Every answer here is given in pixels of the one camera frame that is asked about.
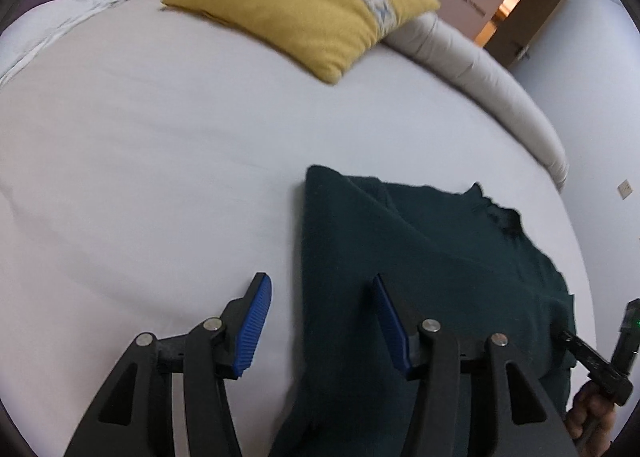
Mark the yellow pillow with patterned band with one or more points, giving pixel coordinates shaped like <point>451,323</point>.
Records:
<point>305,7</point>

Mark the dark green knit sweater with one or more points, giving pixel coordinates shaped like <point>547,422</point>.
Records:
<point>430,287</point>

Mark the person's right hand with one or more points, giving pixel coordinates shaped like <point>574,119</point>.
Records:
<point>590,412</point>

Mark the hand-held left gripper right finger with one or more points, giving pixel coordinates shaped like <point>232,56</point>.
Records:
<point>389,322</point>

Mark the white quilt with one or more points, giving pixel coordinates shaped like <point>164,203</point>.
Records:
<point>75,12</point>

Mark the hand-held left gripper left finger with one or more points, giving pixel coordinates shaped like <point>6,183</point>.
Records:
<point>256,317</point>

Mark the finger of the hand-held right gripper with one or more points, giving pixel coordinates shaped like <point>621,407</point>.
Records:
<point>582,348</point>

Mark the long beige bolster pillow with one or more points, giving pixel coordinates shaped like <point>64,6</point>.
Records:
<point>480,82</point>

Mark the wall socket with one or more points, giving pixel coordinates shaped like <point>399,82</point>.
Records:
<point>624,188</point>

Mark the wooden door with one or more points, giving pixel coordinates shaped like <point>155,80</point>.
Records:
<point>535,22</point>

